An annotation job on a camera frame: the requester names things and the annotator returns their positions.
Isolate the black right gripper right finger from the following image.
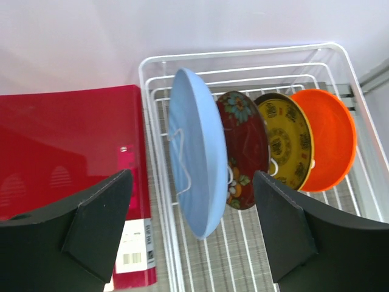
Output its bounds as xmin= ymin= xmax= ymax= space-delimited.
xmin=253 ymin=171 xmax=388 ymax=291

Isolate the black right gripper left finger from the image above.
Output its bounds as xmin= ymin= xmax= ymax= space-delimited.
xmin=1 ymin=170 xmax=133 ymax=291

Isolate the dark red floral plate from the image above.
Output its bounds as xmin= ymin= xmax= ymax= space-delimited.
xmin=216 ymin=91 xmax=270 ymax=210

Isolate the light blue plate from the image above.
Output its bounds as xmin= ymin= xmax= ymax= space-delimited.
xmin=168 ymin=68 xmax=229 ymax=240

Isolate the red plastic folder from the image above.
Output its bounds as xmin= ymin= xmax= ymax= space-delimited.
xmin=1 ymin=85 xmax=157 ymax=291

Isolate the orange plate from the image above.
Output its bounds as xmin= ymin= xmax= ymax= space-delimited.
xmin=291 ymin=89 xmax=357 ymax=192

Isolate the yellow patterned plate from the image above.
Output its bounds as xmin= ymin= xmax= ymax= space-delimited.
xmin=255 ymin=92 xmax=314 ymax=190

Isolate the white wire dish rack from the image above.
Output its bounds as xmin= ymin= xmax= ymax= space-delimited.
xmin=139 ymin=43 xmax=388 ymax=291

